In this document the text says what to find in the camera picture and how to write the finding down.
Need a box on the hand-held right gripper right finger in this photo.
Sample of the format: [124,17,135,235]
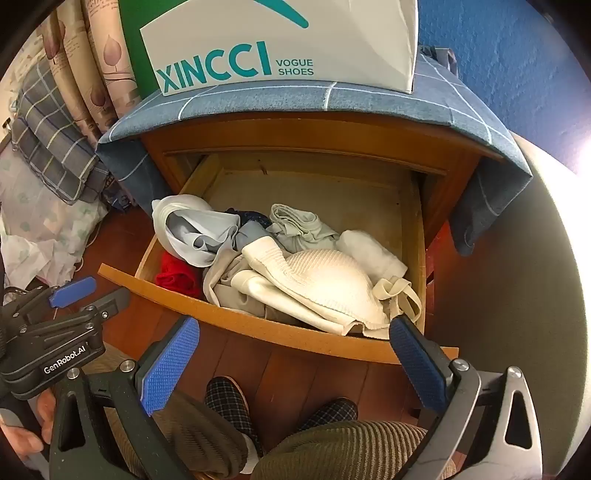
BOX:
[389,316,543,480]

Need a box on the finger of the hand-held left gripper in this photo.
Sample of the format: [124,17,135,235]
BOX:
[76,290,131,321]
[11,277,98,319]

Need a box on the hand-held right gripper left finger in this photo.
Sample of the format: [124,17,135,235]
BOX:
[48,316,201,480]

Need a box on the red underwear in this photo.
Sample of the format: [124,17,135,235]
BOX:
[154,251,204,298]

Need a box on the beige underwear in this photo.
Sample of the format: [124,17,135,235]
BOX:
[202,249,278,319]

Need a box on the cream bra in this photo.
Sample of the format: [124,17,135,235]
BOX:
[231,235,423,340]

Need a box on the wooden drawer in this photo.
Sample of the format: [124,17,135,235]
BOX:
[98,154,460,365]

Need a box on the dark blue underwear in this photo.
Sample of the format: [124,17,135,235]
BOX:
[224,209,273,229]

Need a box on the light grey underwear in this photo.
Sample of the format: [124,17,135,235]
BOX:
[268,203,342,254]

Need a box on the white shoe box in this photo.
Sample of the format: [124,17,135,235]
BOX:
[139,0,420,97]

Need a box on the person's left hand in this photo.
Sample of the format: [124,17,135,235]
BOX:
[0,392,58,467]

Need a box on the person's left plaid slipper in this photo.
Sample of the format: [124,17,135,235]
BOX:
[204,376,264,457]

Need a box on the person's plaid slipper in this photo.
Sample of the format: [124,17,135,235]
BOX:
[204,376,264,457]
[295,398,360,432]

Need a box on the white floral sheet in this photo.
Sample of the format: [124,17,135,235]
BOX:
[0,148,109,287]

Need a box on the person's left leg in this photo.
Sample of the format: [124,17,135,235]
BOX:
[152,397,259,480]

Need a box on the person's leg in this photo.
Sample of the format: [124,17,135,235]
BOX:
[261,419,458,480]
[152,397,259,480]

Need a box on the person's right plaid slipper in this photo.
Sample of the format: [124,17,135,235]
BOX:
[295,398,360,432]

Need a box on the blue packet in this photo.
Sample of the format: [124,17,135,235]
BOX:
[99,173,134,210]

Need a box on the person's right leg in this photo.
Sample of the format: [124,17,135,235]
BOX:
[261,419,458,480]

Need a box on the grey plaid bedding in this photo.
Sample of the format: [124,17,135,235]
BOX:
[9,58,112,206]

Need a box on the beige leaf print curtain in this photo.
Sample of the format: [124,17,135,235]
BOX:
[46,0,141,144]

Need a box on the wooden nightstand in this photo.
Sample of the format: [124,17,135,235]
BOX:
[139,111,506,278]

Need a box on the blue checked cloth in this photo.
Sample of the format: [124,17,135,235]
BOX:
[96,44,533,257]

